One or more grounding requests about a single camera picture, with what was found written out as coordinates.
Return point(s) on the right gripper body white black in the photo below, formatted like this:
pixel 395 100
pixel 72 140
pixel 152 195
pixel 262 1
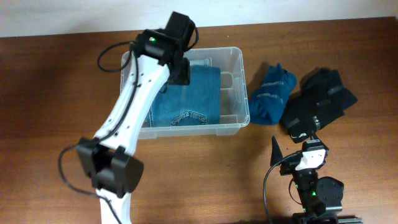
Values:
pixel 290 165

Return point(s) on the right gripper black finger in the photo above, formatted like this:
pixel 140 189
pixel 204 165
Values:
pixel 316 127
pixel 276 154

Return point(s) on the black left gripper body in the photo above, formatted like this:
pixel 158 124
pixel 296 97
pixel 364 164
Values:
pixel 182 75

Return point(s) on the black garment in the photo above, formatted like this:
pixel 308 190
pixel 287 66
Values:
pixel 323 95

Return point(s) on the light blue jeans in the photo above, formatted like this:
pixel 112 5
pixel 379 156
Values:
pixel 201 62

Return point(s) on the teal garment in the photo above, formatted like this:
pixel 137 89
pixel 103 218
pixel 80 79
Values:
pixel 268 102

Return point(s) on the dark blue jeans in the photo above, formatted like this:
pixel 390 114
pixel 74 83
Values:
pixel 188 105

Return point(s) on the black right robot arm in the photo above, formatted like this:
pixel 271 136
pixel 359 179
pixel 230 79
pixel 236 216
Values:
pixel 320 198

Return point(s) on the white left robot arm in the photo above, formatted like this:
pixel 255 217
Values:
pixel 156 58

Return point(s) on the clear plastic storage box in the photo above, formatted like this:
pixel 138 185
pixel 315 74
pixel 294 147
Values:
pixel 233 100

